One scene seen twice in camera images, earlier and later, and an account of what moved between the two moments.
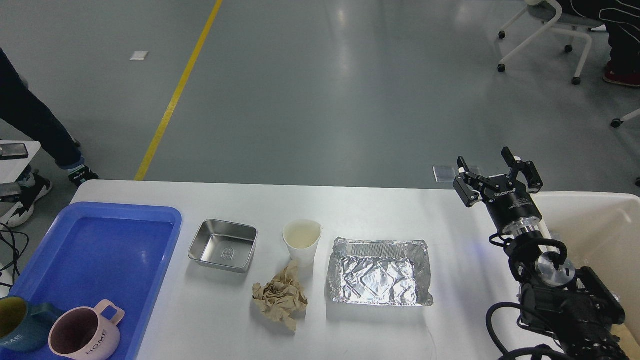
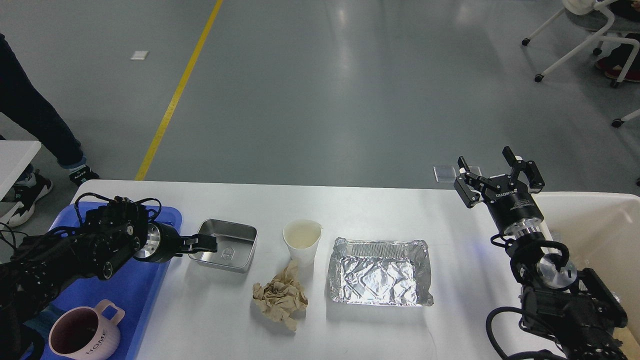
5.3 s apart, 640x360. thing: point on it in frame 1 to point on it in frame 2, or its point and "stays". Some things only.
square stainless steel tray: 228,245 stays
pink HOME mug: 83,333 stays
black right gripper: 513,207 stays
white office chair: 566,24 to 583,7
